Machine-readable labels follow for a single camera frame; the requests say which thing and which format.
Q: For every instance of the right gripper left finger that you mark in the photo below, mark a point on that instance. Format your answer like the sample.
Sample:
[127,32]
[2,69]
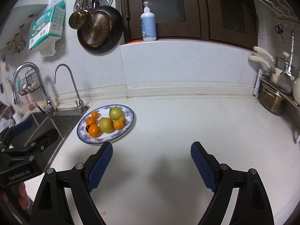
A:
[50,204]

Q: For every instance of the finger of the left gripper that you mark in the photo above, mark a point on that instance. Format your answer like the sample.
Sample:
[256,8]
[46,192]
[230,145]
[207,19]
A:
[40,144]
[21,127]

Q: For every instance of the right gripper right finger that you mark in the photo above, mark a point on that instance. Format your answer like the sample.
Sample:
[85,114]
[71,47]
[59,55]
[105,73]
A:
[252,205]

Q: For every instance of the dark plum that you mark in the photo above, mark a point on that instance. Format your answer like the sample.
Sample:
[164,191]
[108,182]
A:
[87,128]

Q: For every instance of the large orange front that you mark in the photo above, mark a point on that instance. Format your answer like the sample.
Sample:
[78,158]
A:
[91,121]

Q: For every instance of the small orange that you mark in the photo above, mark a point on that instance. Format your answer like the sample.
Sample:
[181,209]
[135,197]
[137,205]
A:
[95,114]
[118,125]

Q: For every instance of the yellow pear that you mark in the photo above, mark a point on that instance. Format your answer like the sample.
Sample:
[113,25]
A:
[106,125]

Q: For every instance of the green pear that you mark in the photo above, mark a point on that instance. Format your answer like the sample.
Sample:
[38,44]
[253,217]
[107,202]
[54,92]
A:
[116,113]

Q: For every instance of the tan longan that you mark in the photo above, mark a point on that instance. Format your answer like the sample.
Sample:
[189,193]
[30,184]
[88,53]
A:
[122,119]

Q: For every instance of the person hand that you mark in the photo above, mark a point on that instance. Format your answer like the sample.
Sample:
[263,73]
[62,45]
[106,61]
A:
[22,196]

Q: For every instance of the chrome sink faucet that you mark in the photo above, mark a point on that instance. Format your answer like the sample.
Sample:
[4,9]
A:
[50,107]

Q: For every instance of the stainless steel sink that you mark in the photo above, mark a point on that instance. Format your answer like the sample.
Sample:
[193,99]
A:
[64,121]

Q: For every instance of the thin gooseneck faucet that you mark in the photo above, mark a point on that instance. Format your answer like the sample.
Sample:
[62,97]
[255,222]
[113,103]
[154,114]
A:
[80,105]

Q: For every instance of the blue white porcelain plate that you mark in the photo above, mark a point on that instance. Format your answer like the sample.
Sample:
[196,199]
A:
[103,111]

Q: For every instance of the teal paper towel pack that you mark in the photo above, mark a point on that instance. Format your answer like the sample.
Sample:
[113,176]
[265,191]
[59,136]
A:
[47,28]

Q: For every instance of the metal dish rack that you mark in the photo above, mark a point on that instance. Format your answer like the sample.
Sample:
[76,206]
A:
[265,76]

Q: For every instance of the stainless steel pot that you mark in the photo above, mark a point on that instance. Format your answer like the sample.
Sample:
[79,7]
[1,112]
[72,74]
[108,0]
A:
[271,100]

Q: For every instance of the brass perforated strainer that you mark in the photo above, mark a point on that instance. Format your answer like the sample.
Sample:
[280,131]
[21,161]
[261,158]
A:
[97,31]

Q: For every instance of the white ceramic teapot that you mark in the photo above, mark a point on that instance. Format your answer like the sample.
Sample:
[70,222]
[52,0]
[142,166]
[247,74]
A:
[296,90]

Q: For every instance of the metal spatula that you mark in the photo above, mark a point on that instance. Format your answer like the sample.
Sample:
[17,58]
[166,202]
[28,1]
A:
[285,79]

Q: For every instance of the black frying pan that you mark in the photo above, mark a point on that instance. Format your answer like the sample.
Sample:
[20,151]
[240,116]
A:
[116,31]

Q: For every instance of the white blue pump bottle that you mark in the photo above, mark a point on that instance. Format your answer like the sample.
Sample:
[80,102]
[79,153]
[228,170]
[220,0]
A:
[148,24]

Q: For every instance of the black scissors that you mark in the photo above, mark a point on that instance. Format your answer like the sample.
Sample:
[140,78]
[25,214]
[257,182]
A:
[279,30]

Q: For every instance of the black wire basket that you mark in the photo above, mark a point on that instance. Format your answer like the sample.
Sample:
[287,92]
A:
[29,83]

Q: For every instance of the cream handle lower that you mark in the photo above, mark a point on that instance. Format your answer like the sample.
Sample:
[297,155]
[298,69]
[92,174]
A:
[260,60]

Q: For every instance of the cream handle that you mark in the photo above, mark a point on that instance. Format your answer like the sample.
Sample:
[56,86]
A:
[264,52]
[260,60]

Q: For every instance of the cream handle upper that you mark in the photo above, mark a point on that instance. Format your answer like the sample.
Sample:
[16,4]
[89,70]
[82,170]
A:
[264,52]

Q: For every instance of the dark wooden window frame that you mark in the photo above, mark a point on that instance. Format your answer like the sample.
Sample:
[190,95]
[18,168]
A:
[232,22]

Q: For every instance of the white wire rack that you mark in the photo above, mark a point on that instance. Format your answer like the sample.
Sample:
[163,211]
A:
[282,9]

